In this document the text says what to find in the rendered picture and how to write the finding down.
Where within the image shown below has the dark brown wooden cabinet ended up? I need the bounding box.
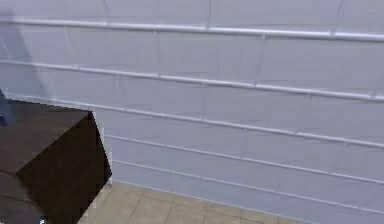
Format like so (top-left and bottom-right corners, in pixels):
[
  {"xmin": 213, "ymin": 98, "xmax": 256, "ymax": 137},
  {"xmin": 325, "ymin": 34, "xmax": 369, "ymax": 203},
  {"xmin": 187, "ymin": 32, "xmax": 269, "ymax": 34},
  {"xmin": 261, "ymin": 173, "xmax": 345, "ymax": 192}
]
[{"xmin": 0, "ymin": 98, "xmax": 113, "ymax": 224}]

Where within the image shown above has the blue-grey object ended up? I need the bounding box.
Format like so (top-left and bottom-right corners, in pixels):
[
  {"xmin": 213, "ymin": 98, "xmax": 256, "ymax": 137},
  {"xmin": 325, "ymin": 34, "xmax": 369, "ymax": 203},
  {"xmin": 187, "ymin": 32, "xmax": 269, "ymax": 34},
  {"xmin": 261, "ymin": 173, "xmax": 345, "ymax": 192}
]
[{"xmin": 0, "ymin": 88, "xmax": 16, "ymax": 128}]

